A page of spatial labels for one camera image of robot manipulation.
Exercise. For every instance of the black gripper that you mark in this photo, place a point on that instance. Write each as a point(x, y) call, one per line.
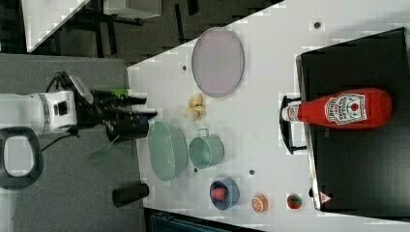
point(93, 106)

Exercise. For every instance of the red plush ketchup bottle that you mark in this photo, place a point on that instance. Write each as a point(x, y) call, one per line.
point(356, 109)

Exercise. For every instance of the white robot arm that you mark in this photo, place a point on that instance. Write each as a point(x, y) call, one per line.
point(70, 108)

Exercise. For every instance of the black toaster oven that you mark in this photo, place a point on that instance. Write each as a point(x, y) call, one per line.
point(357, 172)

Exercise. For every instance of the green toy vegetable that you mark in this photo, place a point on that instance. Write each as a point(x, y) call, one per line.
point(119, 92)

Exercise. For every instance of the green slotted spatula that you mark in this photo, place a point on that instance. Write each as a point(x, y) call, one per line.
point(103, 152)

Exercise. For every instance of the green perforated colander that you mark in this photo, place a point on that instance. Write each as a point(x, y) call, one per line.
point(167, 149)

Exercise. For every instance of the yellow toy banana bunch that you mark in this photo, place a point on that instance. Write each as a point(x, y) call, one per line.
point(195, 107)

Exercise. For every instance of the green metal cup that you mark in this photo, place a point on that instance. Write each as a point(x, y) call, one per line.
point(206, 150)

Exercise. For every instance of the black cylinder cup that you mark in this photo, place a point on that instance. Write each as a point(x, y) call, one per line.
point(126, 195)

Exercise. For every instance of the lilac oval plate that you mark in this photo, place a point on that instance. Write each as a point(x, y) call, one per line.
point(217, 62)

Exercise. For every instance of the red toy fruit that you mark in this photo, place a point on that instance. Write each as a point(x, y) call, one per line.
point(219, 194)

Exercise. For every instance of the white side table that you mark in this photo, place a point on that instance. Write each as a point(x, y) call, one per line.
point(41, 18)

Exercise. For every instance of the blue bowl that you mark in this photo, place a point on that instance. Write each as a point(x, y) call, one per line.
point(232, 193)

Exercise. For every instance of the orange slice toy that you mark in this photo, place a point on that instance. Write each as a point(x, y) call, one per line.
point(259, 203)

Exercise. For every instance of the toy strawberry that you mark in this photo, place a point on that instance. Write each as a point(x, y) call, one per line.
point(294, 201)

